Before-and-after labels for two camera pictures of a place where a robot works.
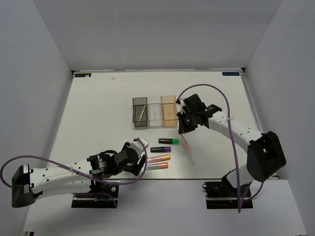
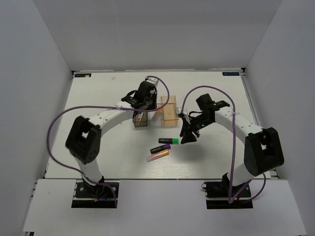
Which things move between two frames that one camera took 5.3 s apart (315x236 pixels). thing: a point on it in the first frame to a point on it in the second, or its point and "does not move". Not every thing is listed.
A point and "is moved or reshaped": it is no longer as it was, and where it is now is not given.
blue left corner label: x=82 y=74 does not move
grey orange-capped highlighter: x=156 y=165 to x=160 y=111
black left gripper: x=136 y=167 to x=154 y=106
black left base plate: x=101 y=195 does not move
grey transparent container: x=138 y=105 does not move
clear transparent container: x=155 y=110 does not move
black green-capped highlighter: x=169 y=141 does not move
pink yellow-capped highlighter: x=159 y=158 is moved or reshaped
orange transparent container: x=169 y=110 does not move
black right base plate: x=220 y=195 does not move
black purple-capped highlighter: x=160 y=149 is moved or reshaped
